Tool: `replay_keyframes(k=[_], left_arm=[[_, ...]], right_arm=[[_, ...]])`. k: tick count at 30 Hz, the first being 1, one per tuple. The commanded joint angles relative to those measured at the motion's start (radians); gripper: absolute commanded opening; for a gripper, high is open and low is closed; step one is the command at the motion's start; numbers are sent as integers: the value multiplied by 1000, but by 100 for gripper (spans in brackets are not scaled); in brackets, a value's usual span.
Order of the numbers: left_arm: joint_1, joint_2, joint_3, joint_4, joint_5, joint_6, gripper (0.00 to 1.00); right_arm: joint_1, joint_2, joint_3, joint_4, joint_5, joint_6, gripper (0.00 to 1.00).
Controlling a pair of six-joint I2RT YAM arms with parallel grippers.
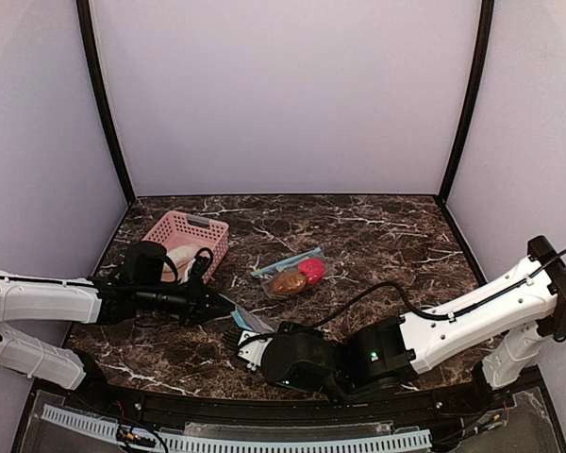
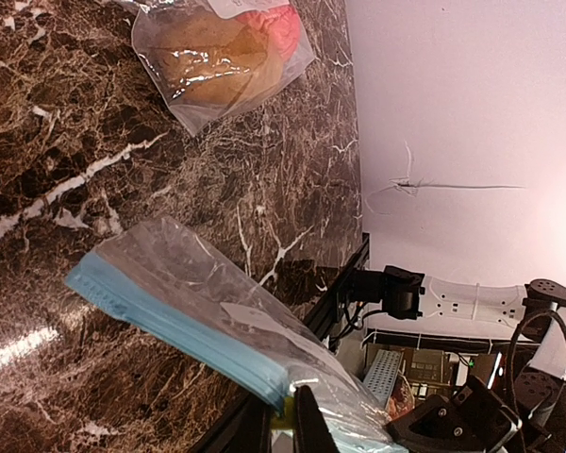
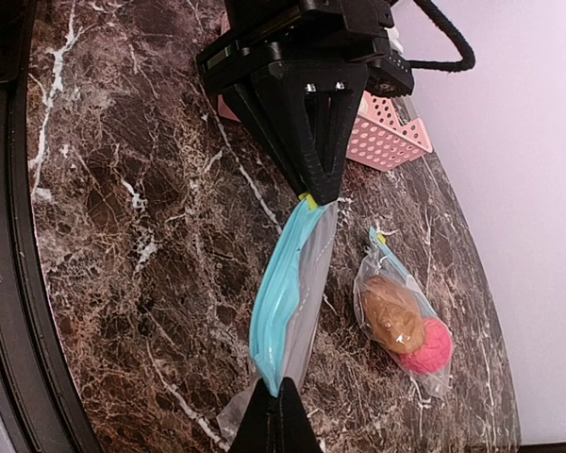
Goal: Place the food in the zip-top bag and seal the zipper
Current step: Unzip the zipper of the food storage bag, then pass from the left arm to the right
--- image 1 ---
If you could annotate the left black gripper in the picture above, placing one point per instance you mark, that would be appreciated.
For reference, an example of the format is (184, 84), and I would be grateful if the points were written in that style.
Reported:
(196, 301)

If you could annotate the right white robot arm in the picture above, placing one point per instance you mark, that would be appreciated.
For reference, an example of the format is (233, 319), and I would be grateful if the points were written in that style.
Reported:
(526, 306)

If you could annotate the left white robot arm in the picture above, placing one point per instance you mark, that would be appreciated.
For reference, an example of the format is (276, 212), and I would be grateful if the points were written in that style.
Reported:
(147, 279)

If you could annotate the zip bag with blue zipper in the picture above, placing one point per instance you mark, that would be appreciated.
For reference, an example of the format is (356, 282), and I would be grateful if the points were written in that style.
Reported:
(266, 273)

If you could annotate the black frame post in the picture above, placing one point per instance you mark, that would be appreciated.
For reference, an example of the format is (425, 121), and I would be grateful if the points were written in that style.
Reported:
(481, 45)
(99, 90)

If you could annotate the white toy bun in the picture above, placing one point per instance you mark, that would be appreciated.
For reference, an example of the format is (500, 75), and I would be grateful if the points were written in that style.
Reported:
(179, 262)

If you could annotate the right black frame post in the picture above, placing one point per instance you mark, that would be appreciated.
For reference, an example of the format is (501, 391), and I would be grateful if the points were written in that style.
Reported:
(481, 45)

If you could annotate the red toy fruit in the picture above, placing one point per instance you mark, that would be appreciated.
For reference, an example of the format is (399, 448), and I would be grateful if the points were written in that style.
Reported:
(313, 269)

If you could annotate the left black frame post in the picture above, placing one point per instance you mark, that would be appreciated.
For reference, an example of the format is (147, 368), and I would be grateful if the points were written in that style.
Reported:
(99, 90)

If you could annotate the white slotted cable duct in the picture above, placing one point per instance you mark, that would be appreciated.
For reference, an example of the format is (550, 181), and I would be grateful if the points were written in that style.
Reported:
(196, 437)

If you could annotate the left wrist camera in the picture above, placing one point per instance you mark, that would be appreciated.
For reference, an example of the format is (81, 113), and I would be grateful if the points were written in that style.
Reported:
(199, 266)

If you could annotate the pink perforated plastic basket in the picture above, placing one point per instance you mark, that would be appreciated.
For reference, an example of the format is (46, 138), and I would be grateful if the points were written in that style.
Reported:
(176, 229)

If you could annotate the black front table rail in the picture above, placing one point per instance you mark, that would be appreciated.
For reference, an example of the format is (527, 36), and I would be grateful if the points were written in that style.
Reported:
(444, 409)

